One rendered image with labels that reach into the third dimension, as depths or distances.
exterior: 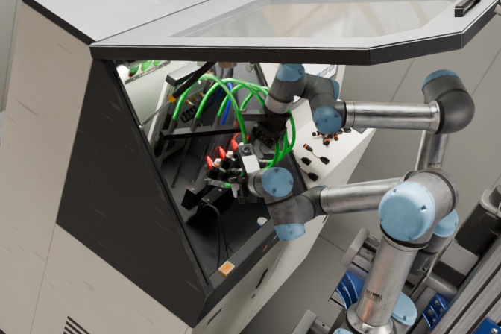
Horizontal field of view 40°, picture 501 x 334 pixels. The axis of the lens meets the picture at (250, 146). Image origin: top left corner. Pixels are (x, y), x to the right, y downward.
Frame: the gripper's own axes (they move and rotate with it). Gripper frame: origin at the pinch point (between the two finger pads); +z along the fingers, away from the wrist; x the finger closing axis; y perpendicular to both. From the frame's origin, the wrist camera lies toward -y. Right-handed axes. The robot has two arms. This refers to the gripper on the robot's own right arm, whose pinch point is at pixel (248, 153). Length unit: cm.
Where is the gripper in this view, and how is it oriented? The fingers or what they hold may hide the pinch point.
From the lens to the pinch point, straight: 215.7
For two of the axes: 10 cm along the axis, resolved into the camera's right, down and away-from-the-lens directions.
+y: 8.0, 5.3, -2.6
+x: 5.0, -3.7, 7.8
